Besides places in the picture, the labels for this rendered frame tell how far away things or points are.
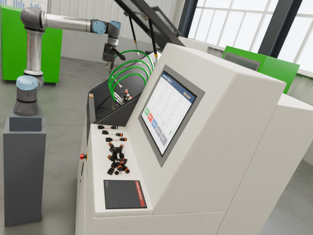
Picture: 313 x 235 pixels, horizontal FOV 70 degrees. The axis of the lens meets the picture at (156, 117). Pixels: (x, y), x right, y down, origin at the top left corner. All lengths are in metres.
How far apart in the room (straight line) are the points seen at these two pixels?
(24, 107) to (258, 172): 1.39
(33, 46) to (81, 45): 6.55
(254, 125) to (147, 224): 0.56
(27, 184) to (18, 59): 3.31
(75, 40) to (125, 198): 7.46
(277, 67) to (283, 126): 3.20
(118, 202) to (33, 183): 1.08
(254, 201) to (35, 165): 1.40
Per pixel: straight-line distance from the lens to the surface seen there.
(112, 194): 0.94
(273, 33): 5.32
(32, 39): 1.68
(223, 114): 0.79
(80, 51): 8.24
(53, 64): 4.97
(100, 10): 8.26
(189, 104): 0.88
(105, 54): 1.63
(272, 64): 4.06
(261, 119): 0.90
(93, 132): 1.34
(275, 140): 1.01
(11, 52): 4.85
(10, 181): 1.88
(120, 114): 1.44
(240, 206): 1.15
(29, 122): 1.66
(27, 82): 1.60
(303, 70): 5.24
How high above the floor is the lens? 1.62
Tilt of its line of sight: 22 degrees down
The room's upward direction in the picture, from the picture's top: 15 degrees clockwise
